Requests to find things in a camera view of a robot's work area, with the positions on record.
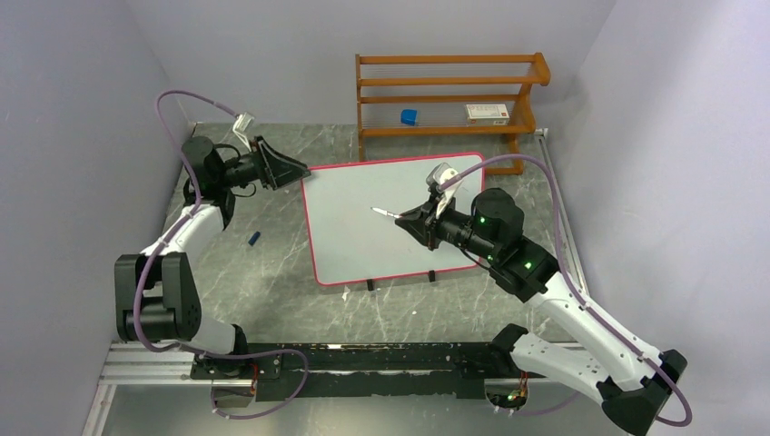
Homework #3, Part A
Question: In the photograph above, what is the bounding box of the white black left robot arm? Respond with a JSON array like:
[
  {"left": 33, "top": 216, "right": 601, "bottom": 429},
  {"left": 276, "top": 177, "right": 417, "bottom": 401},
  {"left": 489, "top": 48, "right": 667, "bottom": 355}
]
[{"left": 114, "top": 136, "right": 311, "bottom": 378}]

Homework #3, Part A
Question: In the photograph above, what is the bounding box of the white cardboard box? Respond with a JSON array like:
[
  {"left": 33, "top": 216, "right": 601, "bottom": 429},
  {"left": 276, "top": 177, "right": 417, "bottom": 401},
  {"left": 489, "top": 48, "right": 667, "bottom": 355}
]
[{"left": 465, "top": 104, "right": 510, "bottom": 126}]

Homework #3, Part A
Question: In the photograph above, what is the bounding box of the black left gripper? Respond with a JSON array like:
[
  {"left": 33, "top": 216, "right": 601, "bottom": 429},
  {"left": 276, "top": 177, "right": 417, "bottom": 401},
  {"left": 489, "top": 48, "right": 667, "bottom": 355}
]
[{"left": 217, "top": 136, "right": 311, "bottom": 192}]

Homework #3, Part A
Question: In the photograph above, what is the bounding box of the blue eraser on shelf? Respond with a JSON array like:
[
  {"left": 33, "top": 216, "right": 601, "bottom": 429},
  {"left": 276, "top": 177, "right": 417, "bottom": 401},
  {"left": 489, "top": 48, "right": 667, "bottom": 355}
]
[{"left": 400, "top": 109, "right": 419, "bottom": 126}]

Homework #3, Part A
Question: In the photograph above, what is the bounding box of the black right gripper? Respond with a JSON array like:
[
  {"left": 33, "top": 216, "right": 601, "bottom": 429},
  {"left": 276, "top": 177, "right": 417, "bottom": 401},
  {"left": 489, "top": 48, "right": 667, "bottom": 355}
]
[{"left": 396, "top": 193, "right": 499, "bottom": 262}]

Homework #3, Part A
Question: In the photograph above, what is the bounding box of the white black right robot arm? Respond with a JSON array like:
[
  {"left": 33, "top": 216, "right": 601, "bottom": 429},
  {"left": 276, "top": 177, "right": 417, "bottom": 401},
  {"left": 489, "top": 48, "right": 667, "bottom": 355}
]
[{"left": 395, "top": 188, "right": 688, "bottom": 435}]

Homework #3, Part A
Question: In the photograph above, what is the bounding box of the blue marker cap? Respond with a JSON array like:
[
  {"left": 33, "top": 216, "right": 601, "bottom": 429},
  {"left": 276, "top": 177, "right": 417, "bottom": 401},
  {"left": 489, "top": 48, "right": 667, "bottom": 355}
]
[{"left": 248, "top": 232, "right": 261, "bottom": 246}]

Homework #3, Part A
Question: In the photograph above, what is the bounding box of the white blue whiteboard marker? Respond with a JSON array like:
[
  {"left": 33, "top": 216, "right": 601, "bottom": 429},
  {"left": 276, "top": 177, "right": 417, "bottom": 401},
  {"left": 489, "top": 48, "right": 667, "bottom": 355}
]
[{"left": 370, "top": 207, "right": 401, "bottom": 219}]

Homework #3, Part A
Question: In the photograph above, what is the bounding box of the pink framed whiteboard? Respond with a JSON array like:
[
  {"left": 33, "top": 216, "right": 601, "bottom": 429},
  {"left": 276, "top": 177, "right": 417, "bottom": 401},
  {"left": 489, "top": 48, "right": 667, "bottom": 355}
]
[{"left": 301, "top": 152, "right": 483, "bottom": 286}]

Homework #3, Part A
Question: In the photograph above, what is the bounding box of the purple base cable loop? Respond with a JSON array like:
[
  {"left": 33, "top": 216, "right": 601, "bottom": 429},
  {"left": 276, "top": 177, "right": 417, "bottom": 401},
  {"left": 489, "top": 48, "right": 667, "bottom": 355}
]
[{"left": 207, "top": 347, "right": 309, "bottom": 421}]

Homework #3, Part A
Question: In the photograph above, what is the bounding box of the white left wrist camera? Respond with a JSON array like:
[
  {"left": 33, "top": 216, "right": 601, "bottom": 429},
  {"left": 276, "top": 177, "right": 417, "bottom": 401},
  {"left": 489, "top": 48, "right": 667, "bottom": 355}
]
[{"left": 232, "top": 113, "right": 254, "bottom": 150}]

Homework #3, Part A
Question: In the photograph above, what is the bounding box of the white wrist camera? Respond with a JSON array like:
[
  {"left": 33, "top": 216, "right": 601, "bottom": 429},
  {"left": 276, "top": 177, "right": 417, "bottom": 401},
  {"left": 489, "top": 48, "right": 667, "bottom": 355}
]
[
  {"left": 232, "top": 113, "right": 254, "bottom": 150},
  {"left": 426, "top": 163, "right": 462, "bottom": 218}
]

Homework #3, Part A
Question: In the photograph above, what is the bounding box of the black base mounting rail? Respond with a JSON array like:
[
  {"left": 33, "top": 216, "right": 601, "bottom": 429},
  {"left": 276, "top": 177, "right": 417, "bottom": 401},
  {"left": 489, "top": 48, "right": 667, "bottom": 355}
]
[{"left": 190, "top": 342, "right": 521, "bottom": 401}]

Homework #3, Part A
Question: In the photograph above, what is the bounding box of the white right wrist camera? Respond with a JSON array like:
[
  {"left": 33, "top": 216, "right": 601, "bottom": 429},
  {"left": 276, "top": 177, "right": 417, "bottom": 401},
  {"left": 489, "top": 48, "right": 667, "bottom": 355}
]
[{"left": 426, "top": 163, "right": 462, "bottom": 218}]

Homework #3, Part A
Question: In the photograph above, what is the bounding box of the orange wooden shelf rack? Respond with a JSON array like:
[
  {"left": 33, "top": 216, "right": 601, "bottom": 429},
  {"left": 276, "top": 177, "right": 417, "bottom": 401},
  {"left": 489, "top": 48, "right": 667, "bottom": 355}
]
[{"left": 354, "top": 52, "right": 552, "bottom": 162}]

